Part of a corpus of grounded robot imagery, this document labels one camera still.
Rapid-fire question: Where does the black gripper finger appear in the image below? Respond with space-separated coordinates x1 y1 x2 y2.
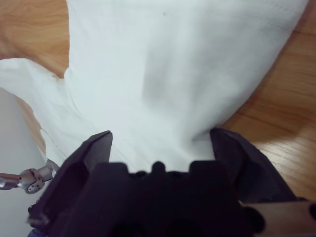
27 129 114 230
209 127 298 204

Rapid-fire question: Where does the white t-shirt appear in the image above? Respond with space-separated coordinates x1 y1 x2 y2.
0 0 312 173

